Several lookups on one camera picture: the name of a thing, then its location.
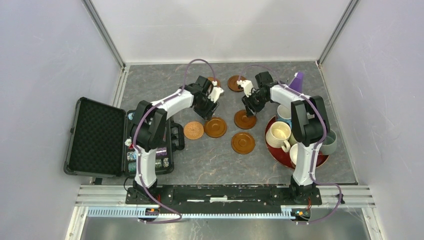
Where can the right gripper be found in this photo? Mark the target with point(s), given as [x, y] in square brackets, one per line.
[251, 109]

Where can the blue white cup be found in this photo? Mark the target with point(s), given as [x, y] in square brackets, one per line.
[283, 114]

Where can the red round tray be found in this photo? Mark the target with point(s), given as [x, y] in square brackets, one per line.
[284, 158]

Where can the purple plastic object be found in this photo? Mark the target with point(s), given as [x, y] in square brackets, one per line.
[297, 82]

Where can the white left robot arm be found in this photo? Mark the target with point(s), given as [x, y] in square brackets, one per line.
[150, 121]

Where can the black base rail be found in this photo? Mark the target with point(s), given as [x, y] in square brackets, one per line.
[222, 198]

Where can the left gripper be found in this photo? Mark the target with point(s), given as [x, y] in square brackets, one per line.
[207, 114]

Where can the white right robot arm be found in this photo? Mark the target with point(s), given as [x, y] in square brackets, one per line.
[309, 119]

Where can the black poker chip case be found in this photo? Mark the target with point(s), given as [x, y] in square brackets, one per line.
[100, 143]

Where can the woven rattan coaster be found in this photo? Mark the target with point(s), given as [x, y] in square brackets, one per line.
[193, 130]

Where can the brown wooden coaster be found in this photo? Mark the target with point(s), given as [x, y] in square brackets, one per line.
[232, 83]
[215, 82]
[216, 127]
[242, 121]
[243, 143]

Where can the cream ribbed mug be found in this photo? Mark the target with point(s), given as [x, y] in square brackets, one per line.
[277, 136]

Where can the grey ribbed mug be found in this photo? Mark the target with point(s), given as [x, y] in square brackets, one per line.
[330, 143]

